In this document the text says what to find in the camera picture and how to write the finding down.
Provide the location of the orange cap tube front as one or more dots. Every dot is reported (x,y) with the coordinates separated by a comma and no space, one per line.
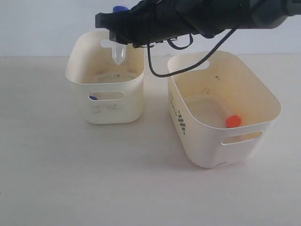
(230,118)

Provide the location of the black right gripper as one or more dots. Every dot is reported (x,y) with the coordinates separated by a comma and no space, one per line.
(150,21)

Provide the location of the cream plastic bin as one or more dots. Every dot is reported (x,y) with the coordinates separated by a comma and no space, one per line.
(194,99)
(91,71)

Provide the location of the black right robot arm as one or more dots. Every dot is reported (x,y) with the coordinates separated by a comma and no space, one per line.
(211,17)

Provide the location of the blue cap tube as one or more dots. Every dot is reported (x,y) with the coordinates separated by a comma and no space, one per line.
(93,98)
(118,50)

